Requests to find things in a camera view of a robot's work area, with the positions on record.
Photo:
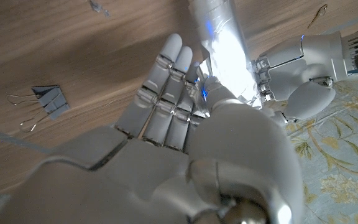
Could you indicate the grey binder clip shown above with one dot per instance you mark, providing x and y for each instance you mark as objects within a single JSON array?
[
  {"x": 57, "y": 109},
  {"x": 47, "y": 92}
]

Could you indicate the small foil scrap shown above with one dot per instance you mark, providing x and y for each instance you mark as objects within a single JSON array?
[{"x": 98, "y": 7}]

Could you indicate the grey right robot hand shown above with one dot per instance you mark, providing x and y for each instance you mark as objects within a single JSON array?
[{"x": 154, "y": 174}]

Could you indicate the aluminum foil roll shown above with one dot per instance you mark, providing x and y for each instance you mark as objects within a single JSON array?
[{"x": 225, "y": 46}]

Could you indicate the floral backdrop cloth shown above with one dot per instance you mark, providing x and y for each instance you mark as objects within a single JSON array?
[{"x": 337, "y": 155}]

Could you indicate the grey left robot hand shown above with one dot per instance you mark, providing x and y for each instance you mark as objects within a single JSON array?
[{"x": 291, "y": 81}]

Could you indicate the small gold hook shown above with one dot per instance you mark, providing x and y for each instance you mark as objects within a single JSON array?
[{"x": 314, "y": 20}]

